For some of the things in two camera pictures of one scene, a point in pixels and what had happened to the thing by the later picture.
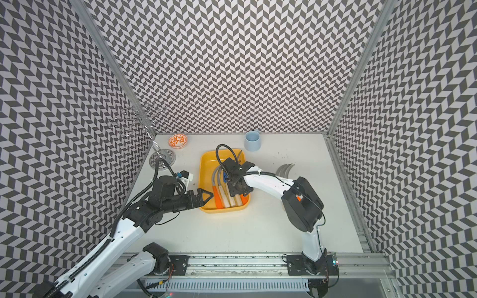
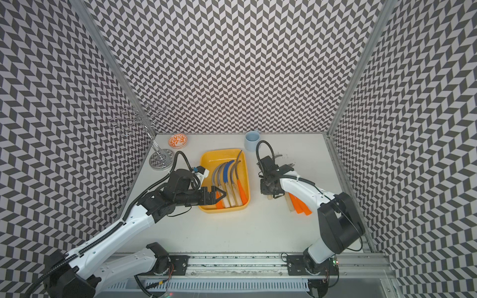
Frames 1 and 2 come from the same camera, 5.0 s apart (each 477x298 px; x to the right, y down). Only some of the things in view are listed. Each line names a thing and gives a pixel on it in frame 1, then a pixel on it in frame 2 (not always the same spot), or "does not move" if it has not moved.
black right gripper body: x=234 y=189 → x=266 y=189
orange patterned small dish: x=177 y=141 does not move
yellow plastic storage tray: x=208 y=160 does not move
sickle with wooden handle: x=225 y=200 does not move
